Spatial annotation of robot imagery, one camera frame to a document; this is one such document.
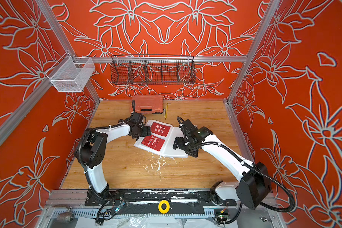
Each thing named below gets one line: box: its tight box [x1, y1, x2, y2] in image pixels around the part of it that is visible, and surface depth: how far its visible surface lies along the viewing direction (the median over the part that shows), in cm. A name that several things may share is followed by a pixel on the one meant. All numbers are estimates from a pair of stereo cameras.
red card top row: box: [150, 121, 171, 137], surface depth 102 cm
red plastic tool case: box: [129, 94, 164, 114], surface depth 114 cm
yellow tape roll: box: [157, 199, 171, 214], surface depth 71 cm
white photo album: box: [133, 119, 189, 158], surface depth 95 cm
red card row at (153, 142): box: [141, 134, 166, 152], surface depth 94 cm
